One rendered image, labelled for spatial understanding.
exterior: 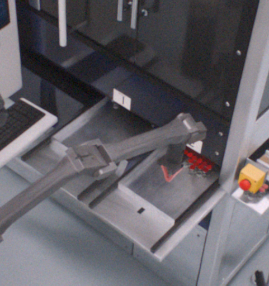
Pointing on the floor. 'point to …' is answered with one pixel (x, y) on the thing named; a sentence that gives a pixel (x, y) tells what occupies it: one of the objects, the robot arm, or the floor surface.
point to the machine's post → (240, 135)
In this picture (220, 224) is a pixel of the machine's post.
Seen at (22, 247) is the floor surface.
